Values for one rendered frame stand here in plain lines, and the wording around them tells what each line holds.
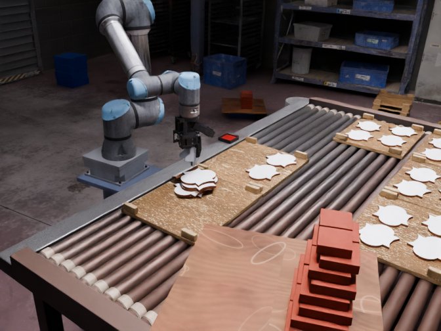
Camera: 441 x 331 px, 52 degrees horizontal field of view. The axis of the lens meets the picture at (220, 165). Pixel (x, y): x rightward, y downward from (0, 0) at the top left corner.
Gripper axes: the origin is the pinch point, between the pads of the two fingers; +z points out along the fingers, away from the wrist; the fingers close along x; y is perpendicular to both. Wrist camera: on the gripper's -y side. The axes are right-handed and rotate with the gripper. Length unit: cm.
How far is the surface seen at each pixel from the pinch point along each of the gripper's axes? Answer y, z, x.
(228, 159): -24.9, 9.7, -12.0
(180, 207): 13.1, 9.7, 12.9
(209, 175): -4.0, 4.4, 5.2
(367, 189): -61, 12, 36
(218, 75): -257, 86, -375
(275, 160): -41.6, 8.6, 0.7
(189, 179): 4.3, 4.4, 4.2
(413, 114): -407, 103, -168
